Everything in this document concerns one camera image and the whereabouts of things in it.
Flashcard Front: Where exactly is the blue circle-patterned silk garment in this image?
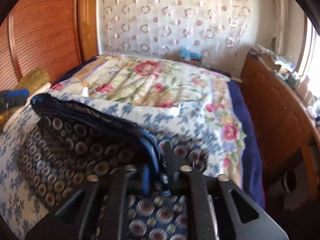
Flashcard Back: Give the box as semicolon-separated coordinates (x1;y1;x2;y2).
18;94;207;239

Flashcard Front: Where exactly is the yellow-green patterned cloth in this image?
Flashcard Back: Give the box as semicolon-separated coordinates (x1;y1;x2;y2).
1;68;52;130

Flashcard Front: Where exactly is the navy blue blanket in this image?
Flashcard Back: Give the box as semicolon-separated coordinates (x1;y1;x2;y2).
228;80;265;209

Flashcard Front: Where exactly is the wooden wardrobe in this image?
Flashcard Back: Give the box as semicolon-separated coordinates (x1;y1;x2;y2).
1;0;98;90

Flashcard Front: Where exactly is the blue white floral sheet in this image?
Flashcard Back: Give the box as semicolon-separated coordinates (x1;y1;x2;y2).
1;89;223;239

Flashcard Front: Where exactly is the long wooden sideboard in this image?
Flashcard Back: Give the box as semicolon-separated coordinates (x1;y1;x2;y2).
241;54;319;200

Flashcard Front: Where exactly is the blue tissue box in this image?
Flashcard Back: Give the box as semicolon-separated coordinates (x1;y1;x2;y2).
178;47;202;67

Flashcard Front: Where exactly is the white circle-patterned curtain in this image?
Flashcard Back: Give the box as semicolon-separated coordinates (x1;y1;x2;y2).
96;0;251;60

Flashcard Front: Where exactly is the clutter on sideboard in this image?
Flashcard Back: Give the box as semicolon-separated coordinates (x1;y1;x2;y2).
248;44;319;127

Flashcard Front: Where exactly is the window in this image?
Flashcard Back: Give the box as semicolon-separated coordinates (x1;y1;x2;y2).
296;16;319;89

